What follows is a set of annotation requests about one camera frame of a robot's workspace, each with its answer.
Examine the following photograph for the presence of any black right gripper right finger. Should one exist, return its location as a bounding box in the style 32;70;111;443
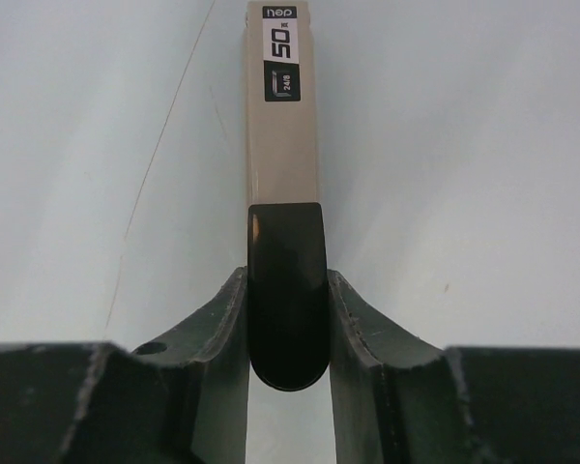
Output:
329;271;580;463

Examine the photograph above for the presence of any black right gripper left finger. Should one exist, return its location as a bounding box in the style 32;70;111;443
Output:
0;267;249;463

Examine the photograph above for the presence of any beige and black stapler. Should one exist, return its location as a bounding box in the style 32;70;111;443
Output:
245;1;330;392

